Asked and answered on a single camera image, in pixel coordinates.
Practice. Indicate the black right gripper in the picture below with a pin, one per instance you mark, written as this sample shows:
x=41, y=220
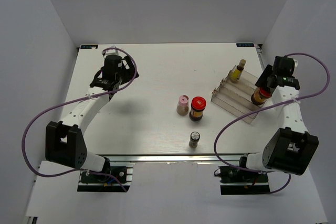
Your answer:
x=263, y=79

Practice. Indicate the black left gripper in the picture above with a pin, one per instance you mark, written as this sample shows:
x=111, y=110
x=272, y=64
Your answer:
x=128, y=72

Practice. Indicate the red lid sauce jar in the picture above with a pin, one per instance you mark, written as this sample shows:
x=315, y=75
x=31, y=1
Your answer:
x=260, y=96
x=198, y=105

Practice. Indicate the yellow oil bottle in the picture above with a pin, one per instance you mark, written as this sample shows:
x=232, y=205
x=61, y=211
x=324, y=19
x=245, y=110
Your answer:
x=237, y=72

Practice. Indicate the pink lid spice shaker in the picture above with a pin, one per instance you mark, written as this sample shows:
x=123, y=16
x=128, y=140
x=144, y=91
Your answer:
x=183, y=105

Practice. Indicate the black lid pepper shaker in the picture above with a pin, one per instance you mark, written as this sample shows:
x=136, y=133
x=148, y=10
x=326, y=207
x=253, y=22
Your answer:
x=194, y=139

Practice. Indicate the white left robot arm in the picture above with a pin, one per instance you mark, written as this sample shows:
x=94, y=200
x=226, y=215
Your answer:
x=65, y=144

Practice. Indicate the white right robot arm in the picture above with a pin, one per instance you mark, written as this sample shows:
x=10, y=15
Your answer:
x=292, y=147

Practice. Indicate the blue corner label sticker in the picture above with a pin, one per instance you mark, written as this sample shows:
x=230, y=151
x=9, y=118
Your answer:
x=88, y=46

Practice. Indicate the clear tiered acrylic rack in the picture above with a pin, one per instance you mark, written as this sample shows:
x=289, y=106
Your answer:
x=235, y=97

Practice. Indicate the right blue corner label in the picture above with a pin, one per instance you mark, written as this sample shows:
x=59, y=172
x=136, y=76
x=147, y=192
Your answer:
x=244, y=44

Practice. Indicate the aluminium rail front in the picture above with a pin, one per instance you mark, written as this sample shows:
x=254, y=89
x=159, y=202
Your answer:
x=132, y=159

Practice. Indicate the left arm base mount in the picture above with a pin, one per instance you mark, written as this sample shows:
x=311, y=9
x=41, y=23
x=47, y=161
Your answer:
x=104, y=184

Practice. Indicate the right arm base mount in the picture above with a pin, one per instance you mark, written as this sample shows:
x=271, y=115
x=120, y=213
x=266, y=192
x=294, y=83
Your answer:
x=239, y=182

